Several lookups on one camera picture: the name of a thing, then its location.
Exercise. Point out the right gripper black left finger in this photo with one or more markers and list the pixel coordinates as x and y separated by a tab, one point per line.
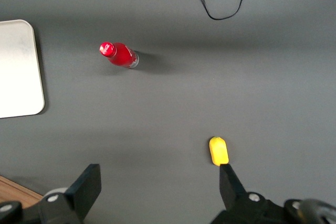
84	187

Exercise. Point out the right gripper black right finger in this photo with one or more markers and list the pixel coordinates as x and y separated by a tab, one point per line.
232	190

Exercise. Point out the beige rectangular tray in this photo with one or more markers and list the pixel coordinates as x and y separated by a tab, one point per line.
18	69

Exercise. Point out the yellow lemon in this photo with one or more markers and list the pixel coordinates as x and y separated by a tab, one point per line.
219	151

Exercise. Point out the wooden two-drawer cabinet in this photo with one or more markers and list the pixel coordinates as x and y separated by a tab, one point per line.
13	192

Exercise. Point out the red cola bottle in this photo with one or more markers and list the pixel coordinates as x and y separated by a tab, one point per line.
120	55

